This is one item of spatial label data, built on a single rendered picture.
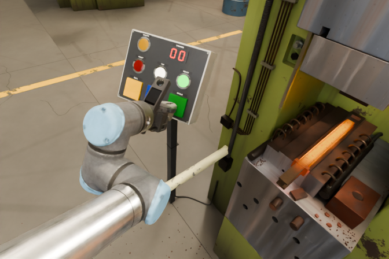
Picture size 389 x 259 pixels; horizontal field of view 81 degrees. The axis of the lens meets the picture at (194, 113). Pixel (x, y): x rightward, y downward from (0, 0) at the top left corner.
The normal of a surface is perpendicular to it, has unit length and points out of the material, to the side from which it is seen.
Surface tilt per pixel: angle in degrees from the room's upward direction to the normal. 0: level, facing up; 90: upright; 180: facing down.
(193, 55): 60
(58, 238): 34
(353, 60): 90
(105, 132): 55
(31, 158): 0
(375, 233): 90
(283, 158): 90
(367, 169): 0
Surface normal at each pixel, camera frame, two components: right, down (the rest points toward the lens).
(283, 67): -0.78, 0.37
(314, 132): 0.07, -0.75
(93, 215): 0.56, -0.76
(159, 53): -0.35, 0.11
